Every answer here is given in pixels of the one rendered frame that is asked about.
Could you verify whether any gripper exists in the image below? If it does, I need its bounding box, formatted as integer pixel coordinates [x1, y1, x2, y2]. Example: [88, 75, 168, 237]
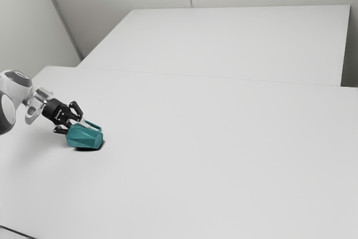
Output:
[41, 98, 91, 137]

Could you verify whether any teal faceted mug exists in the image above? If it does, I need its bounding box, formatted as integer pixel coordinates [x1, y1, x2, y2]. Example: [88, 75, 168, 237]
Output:
[65, 120, 105, 150]

